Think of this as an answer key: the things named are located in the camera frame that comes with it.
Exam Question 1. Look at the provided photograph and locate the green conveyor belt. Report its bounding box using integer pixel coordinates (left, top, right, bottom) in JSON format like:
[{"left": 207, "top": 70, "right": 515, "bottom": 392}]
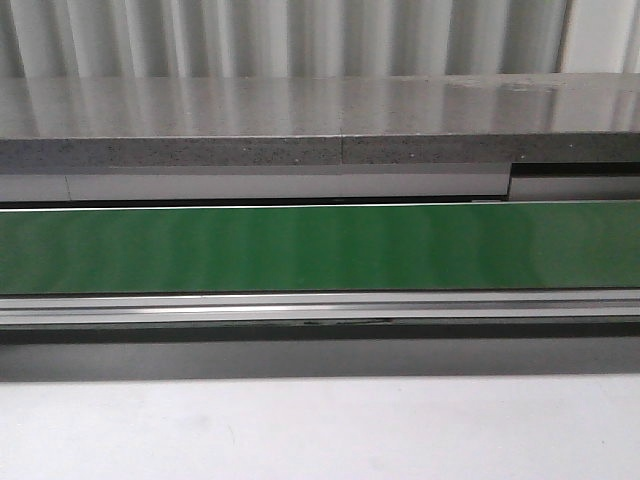
[{"left": 1, "top": 201, "right": 639, "bottom": 296}]

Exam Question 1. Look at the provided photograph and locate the grey granite counter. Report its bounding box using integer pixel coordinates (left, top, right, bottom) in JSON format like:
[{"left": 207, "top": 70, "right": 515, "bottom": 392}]
[{"left": 0, "top": 72, "right": 640, "bottom": 203}]

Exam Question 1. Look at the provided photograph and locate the white pleated curtain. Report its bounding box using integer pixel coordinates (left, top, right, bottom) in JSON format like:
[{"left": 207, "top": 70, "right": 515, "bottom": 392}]
[{"left": 1, "top": 1, "right": 639, "bottom": 78}]

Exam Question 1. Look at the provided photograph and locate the aluminium conveyor frame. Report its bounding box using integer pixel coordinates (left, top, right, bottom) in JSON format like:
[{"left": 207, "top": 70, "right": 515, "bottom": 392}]
[{"left": 1, "top": 205, "right": 639, "bottom": 343}]

